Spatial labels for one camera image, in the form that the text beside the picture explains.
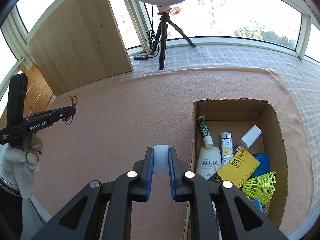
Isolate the white blue sunscreen tube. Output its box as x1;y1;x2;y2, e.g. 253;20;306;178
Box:
196;147;222;180

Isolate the blue folding comb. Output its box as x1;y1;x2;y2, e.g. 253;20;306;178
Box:
249;153;271;213

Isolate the yellow plastic shuttlecock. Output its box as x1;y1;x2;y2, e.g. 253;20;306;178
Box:
242;171;277;205

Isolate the brown cardboard box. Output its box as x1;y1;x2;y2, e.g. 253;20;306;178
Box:
169;99;288;239

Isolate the patterned lighter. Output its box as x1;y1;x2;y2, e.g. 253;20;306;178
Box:
220;132;233;166

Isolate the white charger adapter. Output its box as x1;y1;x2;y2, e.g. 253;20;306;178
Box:
237;125;262;150

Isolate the yellow ruler card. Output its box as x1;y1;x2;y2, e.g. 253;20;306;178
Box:
208;146;259;188

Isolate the wooden cabinet panel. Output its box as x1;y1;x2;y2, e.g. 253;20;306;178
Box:
0;0;134;128

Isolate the green white lip balm tube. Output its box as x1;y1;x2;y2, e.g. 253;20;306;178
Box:
197;116;214;149

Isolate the white translucent cap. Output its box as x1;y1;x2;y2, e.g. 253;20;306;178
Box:
153;145;169;175

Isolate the left hand white glove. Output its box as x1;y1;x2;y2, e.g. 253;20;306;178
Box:
1;134;43;199

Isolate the white checked blanket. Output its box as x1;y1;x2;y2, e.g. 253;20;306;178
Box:
39;46;319;147

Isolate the black cable on floor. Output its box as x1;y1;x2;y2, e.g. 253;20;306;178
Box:
62;95;78;126

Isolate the black inline cable remote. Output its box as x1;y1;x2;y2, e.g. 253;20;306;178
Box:
133;54;149;61

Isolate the black tripod stand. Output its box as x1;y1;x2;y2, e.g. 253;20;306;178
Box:
151;6;196;70

